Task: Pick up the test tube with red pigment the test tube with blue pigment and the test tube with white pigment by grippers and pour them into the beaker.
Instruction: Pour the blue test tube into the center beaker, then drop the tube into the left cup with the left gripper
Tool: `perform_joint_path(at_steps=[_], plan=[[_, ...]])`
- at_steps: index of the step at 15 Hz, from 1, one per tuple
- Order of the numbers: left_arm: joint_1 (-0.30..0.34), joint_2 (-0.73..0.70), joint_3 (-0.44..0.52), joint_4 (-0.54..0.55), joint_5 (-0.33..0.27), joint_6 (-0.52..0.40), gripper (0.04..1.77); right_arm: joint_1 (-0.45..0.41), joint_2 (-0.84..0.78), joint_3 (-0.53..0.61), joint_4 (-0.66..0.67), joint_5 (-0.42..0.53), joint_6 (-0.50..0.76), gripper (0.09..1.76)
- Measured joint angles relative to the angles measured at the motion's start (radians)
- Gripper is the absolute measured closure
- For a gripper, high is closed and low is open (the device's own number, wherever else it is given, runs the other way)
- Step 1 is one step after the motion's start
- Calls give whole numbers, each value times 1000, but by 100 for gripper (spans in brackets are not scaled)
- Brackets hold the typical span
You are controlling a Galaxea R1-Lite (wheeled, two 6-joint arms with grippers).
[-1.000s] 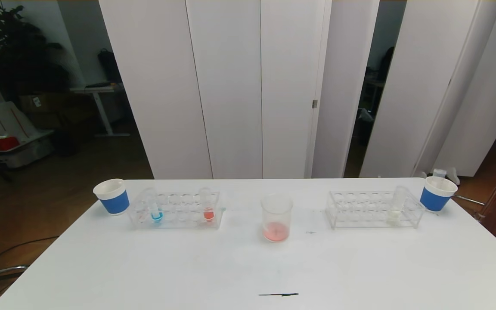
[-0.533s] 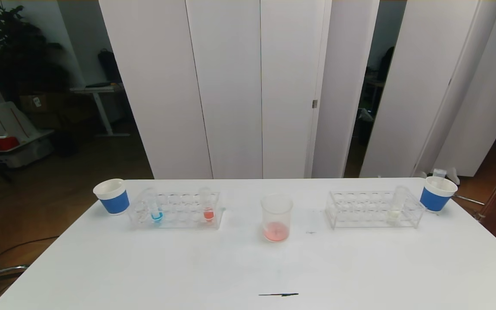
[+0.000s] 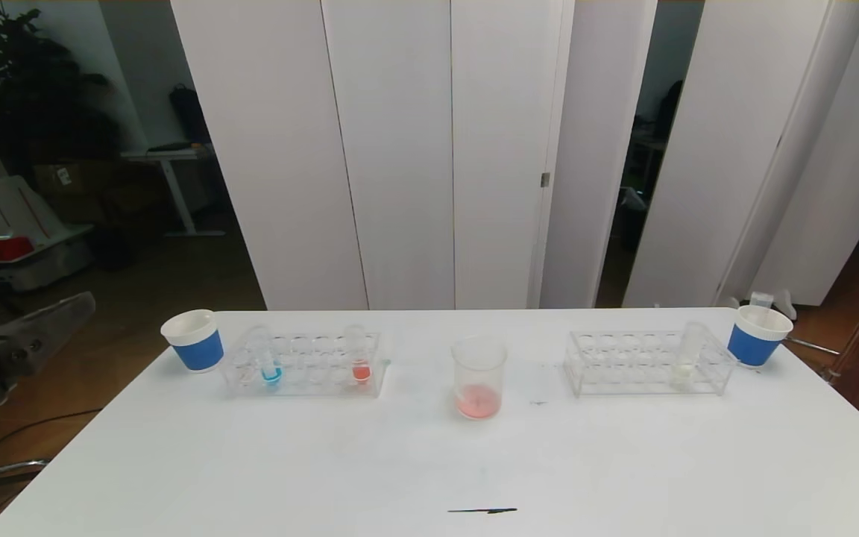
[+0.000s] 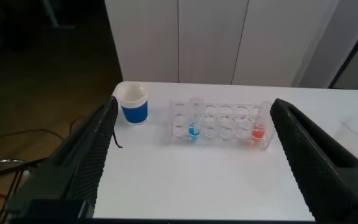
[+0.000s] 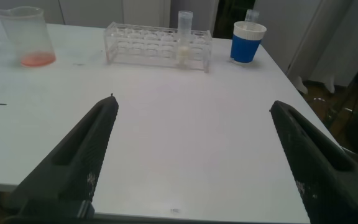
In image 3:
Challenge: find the white folding partition panel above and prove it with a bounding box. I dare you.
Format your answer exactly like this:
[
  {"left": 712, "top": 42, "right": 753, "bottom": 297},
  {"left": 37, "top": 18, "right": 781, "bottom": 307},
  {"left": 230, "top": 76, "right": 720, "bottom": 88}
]
[
  {"left": 171, "top": 0, "right": 576, "bottom": 311},
  {"left": 622, "top": 0, "right": 859, "bottom": 308},
  {"left": 746, "top": 0, "right": 859, "bottom": 307},
  {"left": 540, "top": 0, "right": 658, "bottom": 309}
]

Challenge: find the thin metal rod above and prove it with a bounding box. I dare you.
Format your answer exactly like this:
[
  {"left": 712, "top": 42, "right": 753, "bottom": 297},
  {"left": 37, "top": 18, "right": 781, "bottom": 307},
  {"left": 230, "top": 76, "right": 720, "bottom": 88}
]
[{"left": 784, "top": 336, "right": 840, "bottom": 357}]

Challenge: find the test tube with blue pigment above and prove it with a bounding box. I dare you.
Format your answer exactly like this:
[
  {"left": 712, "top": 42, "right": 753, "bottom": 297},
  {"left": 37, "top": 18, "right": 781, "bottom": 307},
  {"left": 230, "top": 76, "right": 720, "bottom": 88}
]
[{"left": 249, "top": 325, "right": 283, "bottom": 386}]

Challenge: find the test tube with white pigment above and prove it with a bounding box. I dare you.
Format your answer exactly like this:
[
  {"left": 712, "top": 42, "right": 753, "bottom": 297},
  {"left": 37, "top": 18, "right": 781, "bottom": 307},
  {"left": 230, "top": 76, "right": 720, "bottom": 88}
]
[{"left": 670, "top": 321, "right": 708, "bottom": 389}]

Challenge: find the black bag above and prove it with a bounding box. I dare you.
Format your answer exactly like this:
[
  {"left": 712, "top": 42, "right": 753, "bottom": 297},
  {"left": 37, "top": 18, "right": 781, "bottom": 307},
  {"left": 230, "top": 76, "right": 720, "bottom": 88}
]
[{"left": 169, "top": 84, "right": 211, "bottom": 144}]

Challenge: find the metal chair leg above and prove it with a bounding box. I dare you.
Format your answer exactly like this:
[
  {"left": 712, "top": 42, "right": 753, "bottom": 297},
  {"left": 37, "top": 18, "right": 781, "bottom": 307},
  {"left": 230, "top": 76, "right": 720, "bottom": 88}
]
[{"left": 0, "top": 459, "right": 50, "bottom": 493}]

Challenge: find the brown cardboard box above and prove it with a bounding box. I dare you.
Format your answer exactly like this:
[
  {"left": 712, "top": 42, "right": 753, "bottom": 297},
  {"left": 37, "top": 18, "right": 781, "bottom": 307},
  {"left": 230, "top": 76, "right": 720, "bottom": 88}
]
[{"left": 33, "top": 160, "right": 102, "bottom": 196}]

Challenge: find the clear acrylic test tube rack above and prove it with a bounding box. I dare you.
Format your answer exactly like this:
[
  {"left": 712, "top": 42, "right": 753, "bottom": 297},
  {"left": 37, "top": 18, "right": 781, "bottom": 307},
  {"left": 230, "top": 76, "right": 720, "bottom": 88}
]
[
  {"left": 222, "top": 330, "right": 386, "bottom": 398},
  {"left": 564, "top": 329, "right": 739, "bottom": 397}
]

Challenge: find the clear glass beaker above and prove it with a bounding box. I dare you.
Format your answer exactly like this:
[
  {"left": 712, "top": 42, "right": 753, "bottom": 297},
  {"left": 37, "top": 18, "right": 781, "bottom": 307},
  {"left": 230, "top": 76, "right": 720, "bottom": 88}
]
[{"left": 451, "top": 336, "right": 509, "bottom": 421}]

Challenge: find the blue and white paper cup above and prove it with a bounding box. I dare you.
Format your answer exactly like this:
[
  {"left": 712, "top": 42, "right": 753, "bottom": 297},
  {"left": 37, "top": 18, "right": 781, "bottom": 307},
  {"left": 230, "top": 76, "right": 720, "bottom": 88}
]
[
  {"left": 726, "top": 304, "right": 794, "bottom": 368},
  {"left": 161, "top": 309, "right": 226, "bottom": 373}
]

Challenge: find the black floor cable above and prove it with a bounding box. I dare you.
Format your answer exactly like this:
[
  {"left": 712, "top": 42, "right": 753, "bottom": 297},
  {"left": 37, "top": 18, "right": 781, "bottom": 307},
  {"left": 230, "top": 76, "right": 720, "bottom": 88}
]
[{"left": 0, "top": 408, "right": 102, "bottom": 478}]

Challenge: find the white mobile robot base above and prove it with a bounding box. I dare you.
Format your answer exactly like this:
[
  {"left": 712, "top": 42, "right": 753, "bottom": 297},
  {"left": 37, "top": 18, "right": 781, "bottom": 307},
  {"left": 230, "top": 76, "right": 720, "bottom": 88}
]
[{"left": 0, "top": 67, "right": 95, "bottom": 293}]

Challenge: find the white standing desk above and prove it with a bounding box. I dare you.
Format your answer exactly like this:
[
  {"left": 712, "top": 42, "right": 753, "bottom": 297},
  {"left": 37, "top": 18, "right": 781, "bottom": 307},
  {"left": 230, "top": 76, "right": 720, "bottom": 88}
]
[{"left": 121, "top": 145, "right": 226, "bottom": 239}]

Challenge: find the dark green potted plant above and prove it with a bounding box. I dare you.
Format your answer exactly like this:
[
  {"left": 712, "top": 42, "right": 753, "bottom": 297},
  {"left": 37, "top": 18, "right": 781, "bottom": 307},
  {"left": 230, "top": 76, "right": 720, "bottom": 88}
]
[{"left": 0, "top": 0, "right": 121, "bottom": 180}]

